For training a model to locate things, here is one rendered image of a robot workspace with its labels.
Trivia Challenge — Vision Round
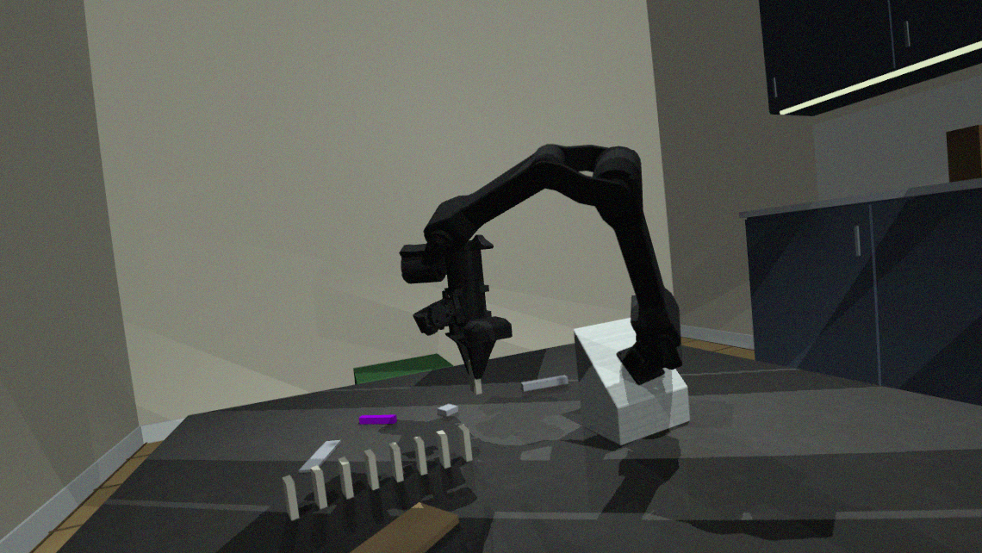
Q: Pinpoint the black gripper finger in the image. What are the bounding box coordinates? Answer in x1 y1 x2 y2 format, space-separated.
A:
445 332 469 375
458 338 496 380

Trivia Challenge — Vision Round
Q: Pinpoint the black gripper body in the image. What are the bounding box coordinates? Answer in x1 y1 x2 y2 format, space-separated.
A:
444 278 513 344

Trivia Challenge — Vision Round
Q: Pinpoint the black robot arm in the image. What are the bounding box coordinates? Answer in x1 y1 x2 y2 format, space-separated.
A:
399 144 682 385

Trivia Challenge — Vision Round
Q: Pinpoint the purple domino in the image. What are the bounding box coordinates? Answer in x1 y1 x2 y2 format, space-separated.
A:
359 414 397 425

